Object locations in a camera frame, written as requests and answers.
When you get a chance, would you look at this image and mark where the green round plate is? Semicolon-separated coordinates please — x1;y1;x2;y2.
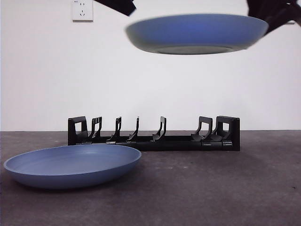
124;13;269;56

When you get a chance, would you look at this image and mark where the blue round plate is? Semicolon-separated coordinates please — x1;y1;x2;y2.
3;144;143;190

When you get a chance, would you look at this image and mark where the black plastic plate rack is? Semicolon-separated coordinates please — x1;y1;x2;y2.
67;116;241;152

